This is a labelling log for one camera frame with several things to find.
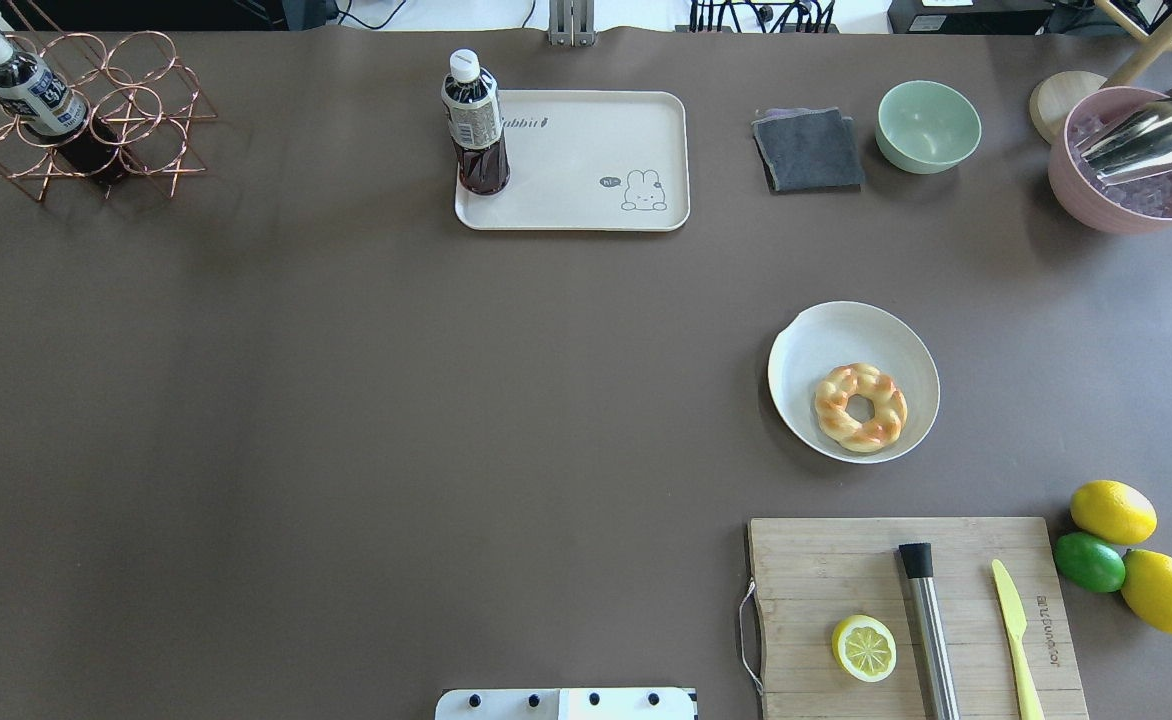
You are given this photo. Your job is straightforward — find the braided donut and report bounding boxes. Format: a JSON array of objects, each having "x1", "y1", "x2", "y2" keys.
[{"x1": 813, "y1": 364, "x2": 909, "y2": 454}]

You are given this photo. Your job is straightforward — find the white plate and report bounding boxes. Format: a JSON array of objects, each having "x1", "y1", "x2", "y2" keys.
[{"x1": 766, "y1": 301, "x2": 941, "y2": 464}]

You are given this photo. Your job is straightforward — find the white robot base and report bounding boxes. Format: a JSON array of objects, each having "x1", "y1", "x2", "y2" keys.
[{"x1": 434, "y1": 685, "x2": 699, "y2": 719}]

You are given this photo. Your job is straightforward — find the cream rabbit tray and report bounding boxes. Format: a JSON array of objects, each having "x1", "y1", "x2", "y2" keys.
[{"x1": 454, "y1": 88, "x2": 691, "y2": 232}]

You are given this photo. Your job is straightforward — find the dark tea bottle on tray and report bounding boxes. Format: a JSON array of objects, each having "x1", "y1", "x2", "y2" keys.
[{"x1": 441, "y1": 47, "x2": 510, "y2": 196}]

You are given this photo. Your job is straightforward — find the grey folded cloth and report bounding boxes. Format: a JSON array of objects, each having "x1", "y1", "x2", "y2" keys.
[{"x1": 751, "y1": 108, "x2": 865, "y2": 193}]

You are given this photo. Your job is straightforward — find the wooden cutting board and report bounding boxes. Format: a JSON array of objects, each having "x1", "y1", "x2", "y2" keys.
[{"x1": 749, "y1": 518, "x2": 1089, "y2": 719}]

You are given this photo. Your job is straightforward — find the lemon half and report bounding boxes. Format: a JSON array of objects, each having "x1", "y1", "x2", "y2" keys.
[{"x1": 830, "y1": 614, "x2": 897, "y2": 682}]

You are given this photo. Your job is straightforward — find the green bowl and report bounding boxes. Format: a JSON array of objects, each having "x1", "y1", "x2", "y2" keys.
[{"x1": 875, "y1": 79, "x2": 982, "y2": 176}]

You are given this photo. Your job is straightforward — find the steel muddler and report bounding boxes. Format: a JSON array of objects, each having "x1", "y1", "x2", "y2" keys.
[{"x1": 898, "y1": 542, "x2": 962, "y2": 719}]

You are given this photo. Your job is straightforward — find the black box top right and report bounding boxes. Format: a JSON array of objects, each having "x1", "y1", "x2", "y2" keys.
[{"x1": 886, "y1": 1, "x2": 1054, "y2": 36}]

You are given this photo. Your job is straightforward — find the yellow plastic knife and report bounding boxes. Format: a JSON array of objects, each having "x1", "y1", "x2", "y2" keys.
[{"x1": 990, "y1": 559, "x2": 1045, "y2": 719}]

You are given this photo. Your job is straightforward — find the round wooden coaster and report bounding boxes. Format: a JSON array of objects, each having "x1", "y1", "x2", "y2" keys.
[{"x1": 1028, "y1": 70, "x2": 1108, "y2": 143}]

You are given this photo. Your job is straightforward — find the green lime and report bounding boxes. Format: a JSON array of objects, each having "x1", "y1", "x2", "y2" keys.
[{"x1": 1052, "y1": 532, "x2": 1127, "y2": 593}]

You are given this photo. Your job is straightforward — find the upper yellow lemon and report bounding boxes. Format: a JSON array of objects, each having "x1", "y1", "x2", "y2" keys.
[{"x1": 1069, "y1": 478, "x2": 1158, "y2": 546}]

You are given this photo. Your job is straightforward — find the yellow lemon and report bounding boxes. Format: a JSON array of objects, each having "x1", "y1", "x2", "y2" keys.
[
  {"x1": 1120, "y1": 550, "x2": 1172, "y2": 634},
  {"x1": 1069, "y1": 478, "x2": 1158, "y2": 546}
]

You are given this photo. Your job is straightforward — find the pink bowl with ice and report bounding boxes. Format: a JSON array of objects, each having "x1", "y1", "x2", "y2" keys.
[{"x1": 1049, "y1": 86, "x2": 1172, "y2": 235}]

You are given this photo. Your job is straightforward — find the dark tea bottle in rack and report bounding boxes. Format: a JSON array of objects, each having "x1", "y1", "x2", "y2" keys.
[{"x1": 0, "y1": 36, "x2": 129, "y2": 186}]

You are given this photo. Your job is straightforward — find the lower yellow lemon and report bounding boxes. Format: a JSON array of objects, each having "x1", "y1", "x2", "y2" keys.
[{"x1": 1120, "y1": 550, "x2": 1172, "y2": 634}]

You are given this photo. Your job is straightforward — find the wooden stand legs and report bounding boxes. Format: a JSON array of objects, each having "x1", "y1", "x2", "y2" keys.
[{"x1": 1093, "y1": 1, "x2": 1172, "y2": 88}]

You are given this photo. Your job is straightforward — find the metal bracket at table edge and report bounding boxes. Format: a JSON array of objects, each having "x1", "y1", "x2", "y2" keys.
[{"x1": 548, "y1": 0, "x2": 597, "y2": 47}]

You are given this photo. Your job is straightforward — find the black cable bundle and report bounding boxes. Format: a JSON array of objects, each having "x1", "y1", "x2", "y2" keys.
[{"x1": 690, "y1": 0, "x2": 839, "y2": 35}]

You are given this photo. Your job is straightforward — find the copper wire bottle rack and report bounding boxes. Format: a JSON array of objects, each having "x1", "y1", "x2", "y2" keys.
[{"x1": 0, "y1": 29, "x2": 219, "y2": 202}]

